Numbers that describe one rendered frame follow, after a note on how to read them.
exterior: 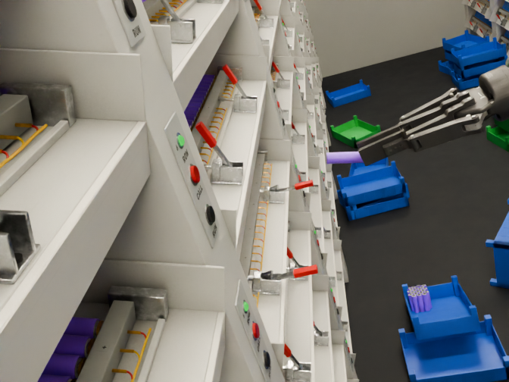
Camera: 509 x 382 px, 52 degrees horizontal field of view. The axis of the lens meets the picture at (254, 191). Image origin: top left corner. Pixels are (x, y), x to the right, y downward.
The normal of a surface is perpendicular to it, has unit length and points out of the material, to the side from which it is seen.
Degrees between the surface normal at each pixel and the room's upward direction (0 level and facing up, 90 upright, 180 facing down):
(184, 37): 90
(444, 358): 0
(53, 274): 108
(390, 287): 0
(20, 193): 18
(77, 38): 90
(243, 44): 90
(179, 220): 90
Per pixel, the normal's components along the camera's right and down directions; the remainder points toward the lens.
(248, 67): -0.07, 0.48
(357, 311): -0.29, -0.85
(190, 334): 0.03, -0.87
